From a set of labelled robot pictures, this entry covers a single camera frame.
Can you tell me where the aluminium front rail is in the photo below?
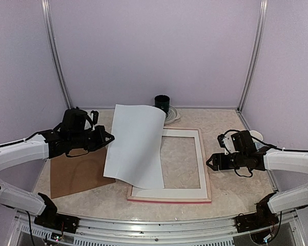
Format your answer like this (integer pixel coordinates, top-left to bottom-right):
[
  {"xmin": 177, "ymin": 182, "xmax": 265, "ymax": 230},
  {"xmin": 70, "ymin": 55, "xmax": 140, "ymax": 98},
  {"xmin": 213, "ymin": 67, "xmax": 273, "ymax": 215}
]
[{"xmin": 15, "ymin": 202, "xmax": 302, "ymax": 246}]

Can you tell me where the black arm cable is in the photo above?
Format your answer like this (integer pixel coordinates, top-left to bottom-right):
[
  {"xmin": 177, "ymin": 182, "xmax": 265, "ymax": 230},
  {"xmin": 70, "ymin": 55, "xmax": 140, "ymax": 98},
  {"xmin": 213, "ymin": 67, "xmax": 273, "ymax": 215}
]
[
  {"xmin": 224, "ymin": 129, "xmax": 308, "ymax": 177},
  {"xmin": 0, "ymin": 122, "xmax": 62, "ymax": 149}
]

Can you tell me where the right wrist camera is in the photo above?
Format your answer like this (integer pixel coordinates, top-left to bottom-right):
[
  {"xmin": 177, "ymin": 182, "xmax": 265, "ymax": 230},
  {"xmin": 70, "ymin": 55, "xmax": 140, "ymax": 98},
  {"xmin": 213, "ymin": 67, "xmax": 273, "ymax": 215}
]
[{"xmin": 217, "ymin": 134, "xmax": 235, "ymax": 155}]

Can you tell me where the white mat board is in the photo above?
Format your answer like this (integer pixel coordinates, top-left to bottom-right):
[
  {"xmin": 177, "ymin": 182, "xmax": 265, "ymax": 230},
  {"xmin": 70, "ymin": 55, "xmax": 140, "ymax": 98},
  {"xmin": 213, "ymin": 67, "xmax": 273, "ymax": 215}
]
[{"xmin": 130, "ymin": 129, "xmax": 208, "ymax": 198}]

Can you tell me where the aluminium corner post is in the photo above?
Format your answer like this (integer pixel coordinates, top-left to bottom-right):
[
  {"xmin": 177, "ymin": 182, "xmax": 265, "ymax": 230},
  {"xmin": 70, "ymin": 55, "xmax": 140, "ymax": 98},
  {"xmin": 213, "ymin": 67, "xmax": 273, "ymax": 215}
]
[
  {"xmin": 41, "ymin": 0, "xmax": 73, "ymax": 109},
  {"xmin": 237, "ymin": 0, "xmax": 269, "ymax": 114}
]

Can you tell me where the landscape photo print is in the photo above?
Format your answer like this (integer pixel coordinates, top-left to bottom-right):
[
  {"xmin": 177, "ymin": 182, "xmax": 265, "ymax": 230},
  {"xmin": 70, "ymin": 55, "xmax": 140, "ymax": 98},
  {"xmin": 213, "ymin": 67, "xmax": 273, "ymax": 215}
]
[{"xmin": 104, "ymin": 105, "xmax": 166, "ymax": 189}]

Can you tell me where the striped ceramic plate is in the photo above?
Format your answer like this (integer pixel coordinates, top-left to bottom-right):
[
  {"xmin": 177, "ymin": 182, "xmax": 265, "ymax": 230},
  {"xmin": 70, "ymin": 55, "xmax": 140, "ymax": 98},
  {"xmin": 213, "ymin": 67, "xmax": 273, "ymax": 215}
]
[{"xmin": 165, "ymin": 106, "xmax": 180, "ymax": 125}]

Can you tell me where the light blue paper cup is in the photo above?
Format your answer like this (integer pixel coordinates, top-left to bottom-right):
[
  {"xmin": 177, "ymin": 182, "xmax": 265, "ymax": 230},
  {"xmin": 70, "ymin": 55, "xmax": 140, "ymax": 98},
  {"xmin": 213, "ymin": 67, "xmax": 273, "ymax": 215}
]
[{"xmin": 250, "ymin": 130, "xmax": 263, "ymax": 150}]

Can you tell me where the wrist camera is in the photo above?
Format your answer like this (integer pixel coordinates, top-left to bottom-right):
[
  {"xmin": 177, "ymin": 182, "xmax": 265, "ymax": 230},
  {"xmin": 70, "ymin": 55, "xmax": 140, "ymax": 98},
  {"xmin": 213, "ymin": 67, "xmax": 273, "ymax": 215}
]
[
  {"xmin": 217, "ymin": 134, "xmax": 235, "ymax": 155},
  {"xmin": 90, "ymin": 110, "xmax": 99, "ymax": 126}
]

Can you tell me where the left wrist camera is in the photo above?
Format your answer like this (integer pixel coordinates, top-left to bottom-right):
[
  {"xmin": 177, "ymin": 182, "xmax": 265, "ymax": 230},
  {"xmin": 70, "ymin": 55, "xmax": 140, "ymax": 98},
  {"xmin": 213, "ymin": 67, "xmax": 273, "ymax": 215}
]
[{"xmin": 90, "ymin": 110, "xmax": 99, "ymax": 126}]

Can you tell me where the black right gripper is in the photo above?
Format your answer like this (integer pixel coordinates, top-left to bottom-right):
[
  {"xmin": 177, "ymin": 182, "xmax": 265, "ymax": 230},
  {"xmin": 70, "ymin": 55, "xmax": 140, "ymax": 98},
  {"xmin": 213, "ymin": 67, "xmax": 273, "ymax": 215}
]
[{"xmin": 206, "ymin": 151, "xmax": 247, "ymax": 171}]

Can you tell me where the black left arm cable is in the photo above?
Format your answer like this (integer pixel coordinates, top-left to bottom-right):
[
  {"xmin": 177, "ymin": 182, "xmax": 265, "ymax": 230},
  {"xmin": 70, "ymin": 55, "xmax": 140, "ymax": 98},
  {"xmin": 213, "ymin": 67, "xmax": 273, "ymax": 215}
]
[{"xmin": 0, "ymin": 122, "xmax": 62, "ymax": 149}]

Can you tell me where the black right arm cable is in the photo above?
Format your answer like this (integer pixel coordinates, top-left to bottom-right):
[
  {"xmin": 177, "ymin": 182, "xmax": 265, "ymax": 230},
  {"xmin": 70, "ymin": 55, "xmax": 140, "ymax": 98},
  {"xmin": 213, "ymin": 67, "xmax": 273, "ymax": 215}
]
[{"xmin": 224, "ymin": 129, "xmax": 308, "ymax": 177}]

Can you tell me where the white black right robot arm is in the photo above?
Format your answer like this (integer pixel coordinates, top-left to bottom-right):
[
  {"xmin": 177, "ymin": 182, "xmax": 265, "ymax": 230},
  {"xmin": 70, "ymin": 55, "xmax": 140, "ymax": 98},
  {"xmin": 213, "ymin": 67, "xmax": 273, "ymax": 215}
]
[{"xmin": 206, "ymin": 130, "xmax": 308, "ymax": 228}]

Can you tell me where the right aluminium corner post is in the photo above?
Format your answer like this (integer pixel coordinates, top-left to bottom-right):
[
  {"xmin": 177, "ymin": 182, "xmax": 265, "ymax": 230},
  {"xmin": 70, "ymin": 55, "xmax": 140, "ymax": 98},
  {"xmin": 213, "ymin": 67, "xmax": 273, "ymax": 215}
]
[{"xmin": 237, "ymin": 0, "xmax": 269, "ymax": 114}]

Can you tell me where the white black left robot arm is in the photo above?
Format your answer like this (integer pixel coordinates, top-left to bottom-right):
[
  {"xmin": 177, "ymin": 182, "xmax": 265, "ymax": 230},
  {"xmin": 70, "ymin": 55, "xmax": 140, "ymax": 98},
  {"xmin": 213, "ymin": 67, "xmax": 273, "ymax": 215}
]
[{"xmin": 0, "ymin": 108, "xmax": 115, "ymax": 228}]

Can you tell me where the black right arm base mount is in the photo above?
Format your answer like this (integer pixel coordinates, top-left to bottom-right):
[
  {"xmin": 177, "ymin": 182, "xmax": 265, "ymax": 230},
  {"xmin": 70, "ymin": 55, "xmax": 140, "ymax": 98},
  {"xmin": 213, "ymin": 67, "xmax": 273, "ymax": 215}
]
[{"xmin": 234, "ymin": 213, "xmax": 279, "ymax": 233}]

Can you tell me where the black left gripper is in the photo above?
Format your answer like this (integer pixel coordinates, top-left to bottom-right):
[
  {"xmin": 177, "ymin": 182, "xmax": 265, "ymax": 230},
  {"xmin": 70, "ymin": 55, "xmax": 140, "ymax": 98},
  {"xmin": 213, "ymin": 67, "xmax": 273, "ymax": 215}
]
[{"xmin": 69, "ymin": 125, "xmax": 114, "ymax": 152}]

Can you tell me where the pink wooden picture frame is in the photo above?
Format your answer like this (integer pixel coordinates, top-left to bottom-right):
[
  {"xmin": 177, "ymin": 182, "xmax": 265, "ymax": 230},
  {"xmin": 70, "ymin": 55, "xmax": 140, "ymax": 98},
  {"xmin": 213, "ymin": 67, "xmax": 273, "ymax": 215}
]
[{"xmin": 127, "ymin": 127, "xmax": 212, "ymax": 204}]

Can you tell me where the brown backing board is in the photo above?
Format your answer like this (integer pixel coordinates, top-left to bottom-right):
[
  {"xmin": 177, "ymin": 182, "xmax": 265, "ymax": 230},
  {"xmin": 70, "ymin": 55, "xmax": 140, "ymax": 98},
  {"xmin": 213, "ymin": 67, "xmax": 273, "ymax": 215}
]
[{"xmin": 50, "ymin": 148, "xmax": 115, "ymax": 199}]

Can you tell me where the left aluminium corner post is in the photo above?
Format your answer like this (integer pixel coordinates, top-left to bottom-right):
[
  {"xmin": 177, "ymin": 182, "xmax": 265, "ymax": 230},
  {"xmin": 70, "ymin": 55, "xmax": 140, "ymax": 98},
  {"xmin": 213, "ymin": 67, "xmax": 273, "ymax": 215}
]
[{"xmin": 41, "ymin": 0, "xmax": 73, "ymax": 109}]

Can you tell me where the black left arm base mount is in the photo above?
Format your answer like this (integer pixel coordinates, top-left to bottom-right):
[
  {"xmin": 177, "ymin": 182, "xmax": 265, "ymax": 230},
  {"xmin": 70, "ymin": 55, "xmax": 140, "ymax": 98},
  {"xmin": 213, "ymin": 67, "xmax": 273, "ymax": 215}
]
[{"xmin": 34, "ymin": 213, "xmax": 79, "ymax": 234}]

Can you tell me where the dark green cup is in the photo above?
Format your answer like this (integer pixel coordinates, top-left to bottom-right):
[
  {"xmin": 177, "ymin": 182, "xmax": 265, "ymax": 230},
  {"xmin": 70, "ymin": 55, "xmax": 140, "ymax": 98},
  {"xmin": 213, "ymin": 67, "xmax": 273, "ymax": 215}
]
[{"xmin": 154, "ymin": 95, "xmax": 170, "ymax": 114}]

